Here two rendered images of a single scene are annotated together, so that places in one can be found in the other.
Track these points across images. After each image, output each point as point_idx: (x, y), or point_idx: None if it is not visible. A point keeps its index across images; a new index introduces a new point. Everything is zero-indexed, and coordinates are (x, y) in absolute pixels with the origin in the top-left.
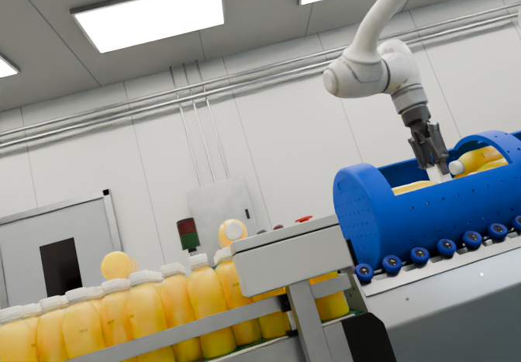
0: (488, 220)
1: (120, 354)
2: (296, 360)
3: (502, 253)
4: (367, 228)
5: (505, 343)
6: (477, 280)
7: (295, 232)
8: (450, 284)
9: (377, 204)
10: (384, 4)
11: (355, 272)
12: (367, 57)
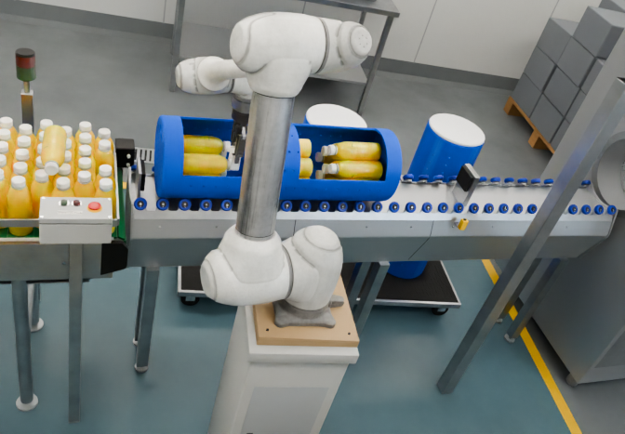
0: None
1: None
2: (66, 253)
3: None
4: (159, 177)
5: None
6: (211, 230)
7: (81, 222)
8: (192, 226)
9: (166, 177)
10: (236, 72)
11: (134, 203)
12: (212, 86)
